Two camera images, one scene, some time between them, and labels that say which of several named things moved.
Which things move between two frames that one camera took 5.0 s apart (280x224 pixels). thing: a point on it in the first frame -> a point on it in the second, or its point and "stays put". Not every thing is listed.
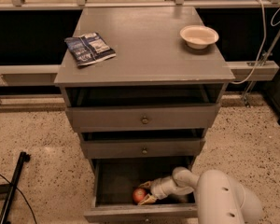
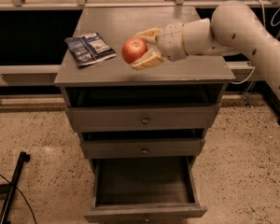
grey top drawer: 143,117 stays put
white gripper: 158,188 -> 171,41
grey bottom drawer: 116,178 stays put
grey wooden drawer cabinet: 149,105 stays put
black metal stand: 8,189 stays put
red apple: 138,194 -> 133,49
